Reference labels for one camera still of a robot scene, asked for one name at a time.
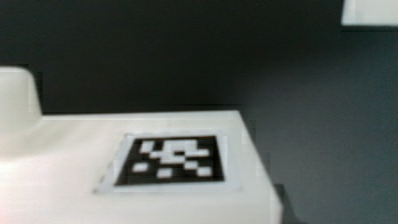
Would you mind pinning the white workspace border frame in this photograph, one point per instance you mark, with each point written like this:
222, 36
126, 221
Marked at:
369, 13

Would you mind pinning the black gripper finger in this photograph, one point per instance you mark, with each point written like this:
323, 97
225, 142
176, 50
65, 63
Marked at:
289, 219

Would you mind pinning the white front drawer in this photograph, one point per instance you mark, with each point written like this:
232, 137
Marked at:
151, 168

